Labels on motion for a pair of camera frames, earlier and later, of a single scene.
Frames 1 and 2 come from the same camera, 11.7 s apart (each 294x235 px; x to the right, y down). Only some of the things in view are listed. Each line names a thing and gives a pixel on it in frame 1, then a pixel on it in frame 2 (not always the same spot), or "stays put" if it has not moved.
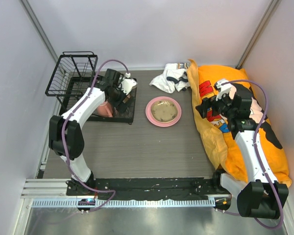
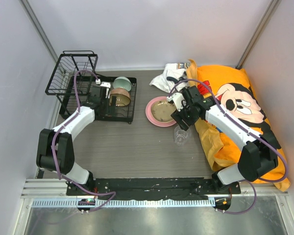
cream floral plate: x=163 y=110 stays put
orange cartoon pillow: x=217 y=133 stays put
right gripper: x=209 y=102 to x=178 y=116
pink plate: x=153 y=121 stays put
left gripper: x=120 y=106 to x=107 y=100
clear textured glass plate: x=164 y=110 stays put
